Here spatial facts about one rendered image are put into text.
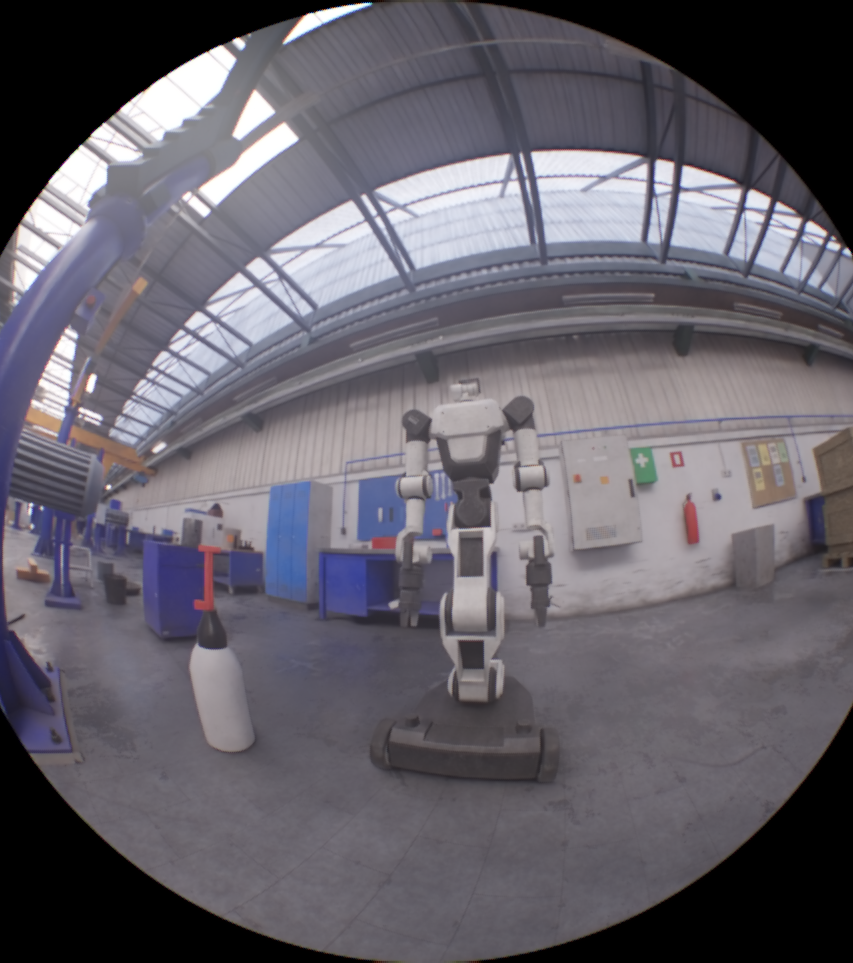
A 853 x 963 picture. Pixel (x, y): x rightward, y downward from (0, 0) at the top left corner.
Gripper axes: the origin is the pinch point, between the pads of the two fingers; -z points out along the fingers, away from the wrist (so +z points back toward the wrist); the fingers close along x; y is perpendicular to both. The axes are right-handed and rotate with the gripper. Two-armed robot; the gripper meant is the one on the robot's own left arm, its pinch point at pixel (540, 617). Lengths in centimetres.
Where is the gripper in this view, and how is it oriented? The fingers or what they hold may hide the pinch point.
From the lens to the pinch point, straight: 98.4
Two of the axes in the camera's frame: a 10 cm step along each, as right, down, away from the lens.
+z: 0.4, -9.0, 4.3
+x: -2.7, -4.3, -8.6
